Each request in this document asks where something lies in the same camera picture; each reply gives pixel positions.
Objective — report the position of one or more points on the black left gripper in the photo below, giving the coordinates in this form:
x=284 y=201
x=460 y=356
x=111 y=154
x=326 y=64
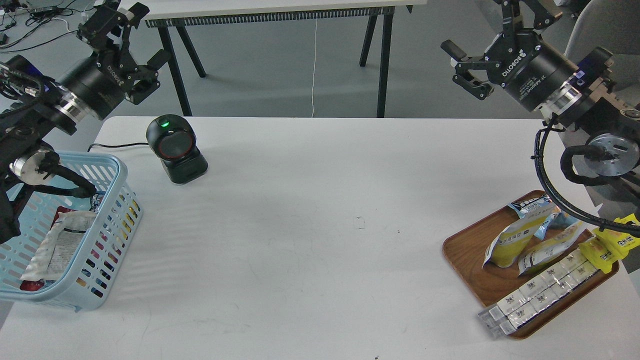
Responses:
x=103 y=81

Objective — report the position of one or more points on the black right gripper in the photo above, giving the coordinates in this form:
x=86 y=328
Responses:
x=533 y=73

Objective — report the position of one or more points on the yellow white snack pouch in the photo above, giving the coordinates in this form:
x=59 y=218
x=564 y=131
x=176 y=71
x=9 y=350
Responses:
x=510 y=243

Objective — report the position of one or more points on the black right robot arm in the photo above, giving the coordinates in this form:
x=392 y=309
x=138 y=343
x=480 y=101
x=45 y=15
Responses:
x=611 y=151

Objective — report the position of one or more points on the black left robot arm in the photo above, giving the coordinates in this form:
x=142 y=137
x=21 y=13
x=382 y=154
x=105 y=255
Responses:
x=28 y=163

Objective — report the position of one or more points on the light blue plastic basket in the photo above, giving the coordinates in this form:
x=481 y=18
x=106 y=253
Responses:
x=89 y=277

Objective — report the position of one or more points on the blue snack bag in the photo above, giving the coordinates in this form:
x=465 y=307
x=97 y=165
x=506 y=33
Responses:
x=556 y=219

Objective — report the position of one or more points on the white snack bag in basket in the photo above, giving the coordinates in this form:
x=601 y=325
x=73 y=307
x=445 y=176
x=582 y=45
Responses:
x=59 y=246

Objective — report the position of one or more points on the yellow small snack packet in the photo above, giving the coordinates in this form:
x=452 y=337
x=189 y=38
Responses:
x=601 y=254

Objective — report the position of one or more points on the red snack pack in basket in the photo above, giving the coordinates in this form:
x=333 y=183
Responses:
x=31 y=285

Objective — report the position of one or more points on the white table with black legs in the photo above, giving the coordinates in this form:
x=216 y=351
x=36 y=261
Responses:
x=180 y=14

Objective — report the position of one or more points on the black barcode scanner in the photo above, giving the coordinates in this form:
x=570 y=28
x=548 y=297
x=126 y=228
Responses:
x=172 y=139

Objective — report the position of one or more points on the grey office chair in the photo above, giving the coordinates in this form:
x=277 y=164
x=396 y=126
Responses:
x=613 y=25

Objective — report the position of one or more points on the yellow white flat pouch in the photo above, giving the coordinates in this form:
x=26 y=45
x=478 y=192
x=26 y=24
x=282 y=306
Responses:
x=534 y=259

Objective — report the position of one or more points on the clear pack of white cubes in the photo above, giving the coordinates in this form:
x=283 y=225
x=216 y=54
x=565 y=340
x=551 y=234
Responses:
x=538 y=295

